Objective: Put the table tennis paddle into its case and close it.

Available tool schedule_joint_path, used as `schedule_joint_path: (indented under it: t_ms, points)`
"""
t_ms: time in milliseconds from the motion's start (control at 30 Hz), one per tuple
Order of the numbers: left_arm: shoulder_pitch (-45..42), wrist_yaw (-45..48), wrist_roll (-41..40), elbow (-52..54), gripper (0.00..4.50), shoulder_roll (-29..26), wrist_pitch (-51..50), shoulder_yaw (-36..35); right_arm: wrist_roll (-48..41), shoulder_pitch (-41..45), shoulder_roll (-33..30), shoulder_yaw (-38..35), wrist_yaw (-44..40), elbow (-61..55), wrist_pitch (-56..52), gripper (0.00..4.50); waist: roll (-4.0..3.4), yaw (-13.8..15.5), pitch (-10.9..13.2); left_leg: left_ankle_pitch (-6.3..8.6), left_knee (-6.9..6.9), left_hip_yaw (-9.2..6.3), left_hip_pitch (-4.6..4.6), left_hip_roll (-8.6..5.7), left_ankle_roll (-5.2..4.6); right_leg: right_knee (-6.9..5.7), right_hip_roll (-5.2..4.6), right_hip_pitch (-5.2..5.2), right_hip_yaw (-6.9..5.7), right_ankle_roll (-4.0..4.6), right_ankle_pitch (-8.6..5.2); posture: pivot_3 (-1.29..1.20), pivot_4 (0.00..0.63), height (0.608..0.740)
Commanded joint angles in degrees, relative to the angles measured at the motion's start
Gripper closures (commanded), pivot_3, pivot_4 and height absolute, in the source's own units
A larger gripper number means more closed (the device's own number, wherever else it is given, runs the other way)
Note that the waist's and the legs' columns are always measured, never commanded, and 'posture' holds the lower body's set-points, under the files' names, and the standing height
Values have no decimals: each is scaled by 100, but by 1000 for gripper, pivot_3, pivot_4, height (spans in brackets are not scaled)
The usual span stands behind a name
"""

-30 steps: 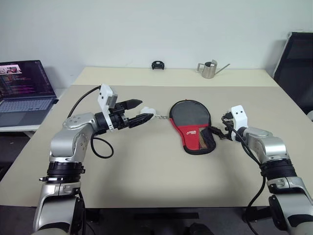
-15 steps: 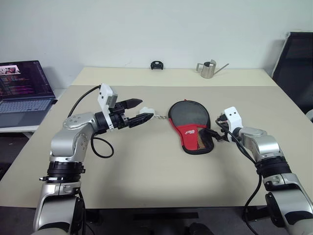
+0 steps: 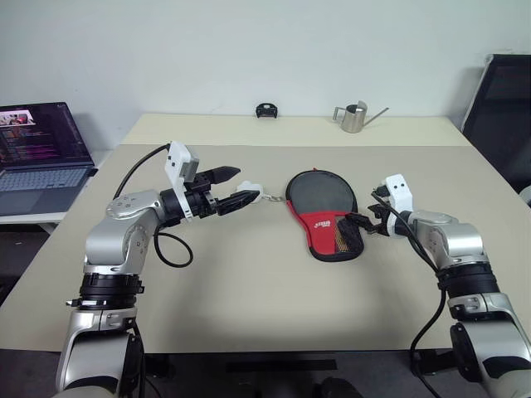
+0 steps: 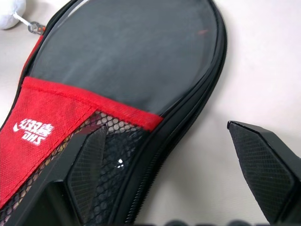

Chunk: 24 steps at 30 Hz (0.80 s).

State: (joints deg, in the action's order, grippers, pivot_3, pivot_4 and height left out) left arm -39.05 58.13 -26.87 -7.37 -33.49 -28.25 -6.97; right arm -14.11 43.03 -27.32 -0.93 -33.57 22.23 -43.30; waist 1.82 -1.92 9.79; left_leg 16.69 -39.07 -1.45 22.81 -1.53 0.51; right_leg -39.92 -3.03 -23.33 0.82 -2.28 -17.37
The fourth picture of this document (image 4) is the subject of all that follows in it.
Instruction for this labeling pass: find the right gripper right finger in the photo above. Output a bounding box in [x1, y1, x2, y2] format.
[226, 120, 301, 225]

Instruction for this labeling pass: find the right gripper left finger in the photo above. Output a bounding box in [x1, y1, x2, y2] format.
[6, 124, 108, 226]

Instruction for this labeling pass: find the black red paddle case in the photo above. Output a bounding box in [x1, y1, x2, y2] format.
[0, 0, 230, 226]

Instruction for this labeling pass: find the white fluffy pompom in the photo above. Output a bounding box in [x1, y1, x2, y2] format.
[0, 0, 32, 30]

